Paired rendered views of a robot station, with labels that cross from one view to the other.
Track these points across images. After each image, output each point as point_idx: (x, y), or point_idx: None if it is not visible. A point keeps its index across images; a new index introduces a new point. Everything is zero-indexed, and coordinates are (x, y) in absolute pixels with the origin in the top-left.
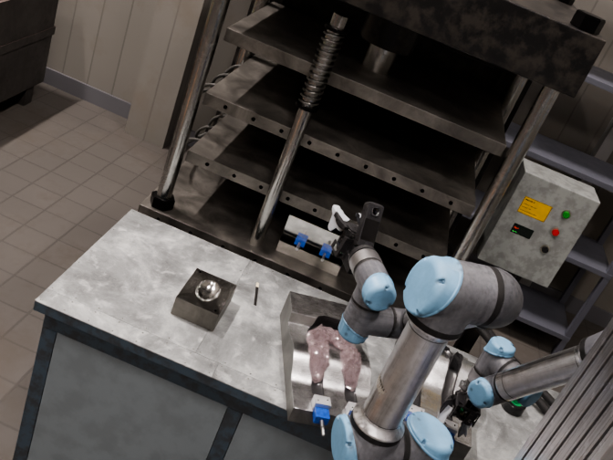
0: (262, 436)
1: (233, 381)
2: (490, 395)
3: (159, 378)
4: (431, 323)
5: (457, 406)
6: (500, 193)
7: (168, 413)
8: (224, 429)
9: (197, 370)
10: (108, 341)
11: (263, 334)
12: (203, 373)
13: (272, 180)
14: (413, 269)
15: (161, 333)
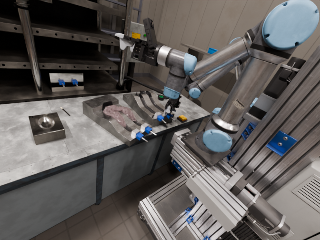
0: (115, 157)
1: (97, 149)
2: (200, 92)
3: (57, 174)
4: (292, 50)
5: (175, 104)
6: (129, 31)
7: (71, 181)
8: (99, 166)
9: (78, 158)
10: (12, 186)
11: (85, 124)
12: (83, 157)
13: (29, 58)
14: (274, 18)
15: (42, 157)
